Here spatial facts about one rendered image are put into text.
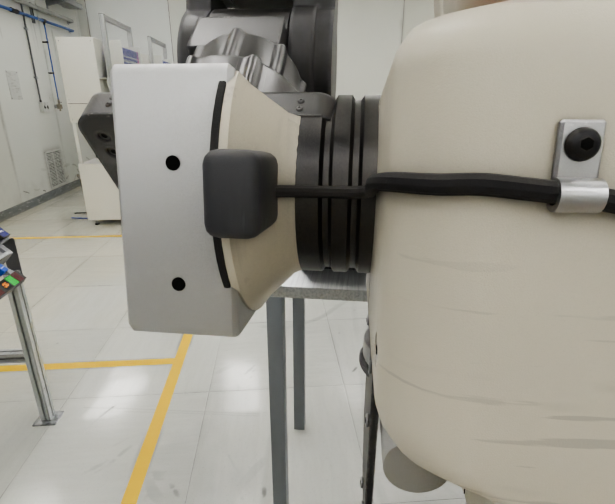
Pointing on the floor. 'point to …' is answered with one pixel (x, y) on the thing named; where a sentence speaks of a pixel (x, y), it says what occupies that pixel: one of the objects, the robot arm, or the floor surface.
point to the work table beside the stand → (313, 283)
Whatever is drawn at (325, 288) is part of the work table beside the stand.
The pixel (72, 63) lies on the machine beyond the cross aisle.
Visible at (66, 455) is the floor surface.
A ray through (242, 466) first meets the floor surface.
